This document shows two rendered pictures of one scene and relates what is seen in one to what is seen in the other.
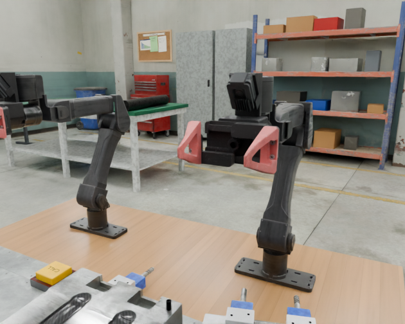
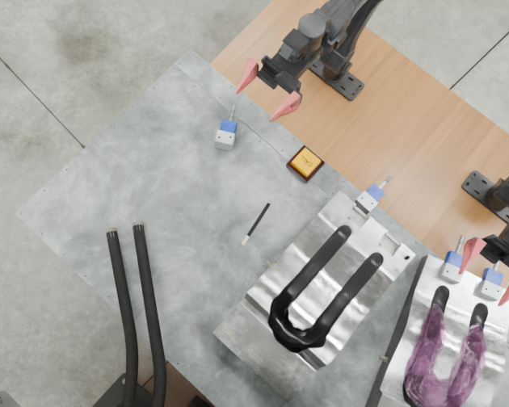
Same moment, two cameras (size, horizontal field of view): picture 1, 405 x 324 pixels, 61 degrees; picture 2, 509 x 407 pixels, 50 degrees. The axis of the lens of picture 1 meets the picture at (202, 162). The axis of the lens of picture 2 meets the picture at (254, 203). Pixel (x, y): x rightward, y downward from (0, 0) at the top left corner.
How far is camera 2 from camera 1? 1.10 m
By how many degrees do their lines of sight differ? 60
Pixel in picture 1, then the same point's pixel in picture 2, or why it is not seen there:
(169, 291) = (400, 200)
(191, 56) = not seen: outside the picture
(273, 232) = not seen: outside the picture
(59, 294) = (327, 221)
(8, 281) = (264, 153)
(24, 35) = not seen: outside the picture
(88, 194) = (334, 63)
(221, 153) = (490, 258)
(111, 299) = (366, 237)
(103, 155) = (361, 24)
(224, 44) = not seen: outside the picture
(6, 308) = (273, 190)
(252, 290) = (469, 216)
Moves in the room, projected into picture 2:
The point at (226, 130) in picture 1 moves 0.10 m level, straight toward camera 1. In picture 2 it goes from (502, 250) to (493, 299)
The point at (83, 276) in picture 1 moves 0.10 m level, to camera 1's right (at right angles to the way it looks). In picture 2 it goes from (342, 203) to (379, 211)
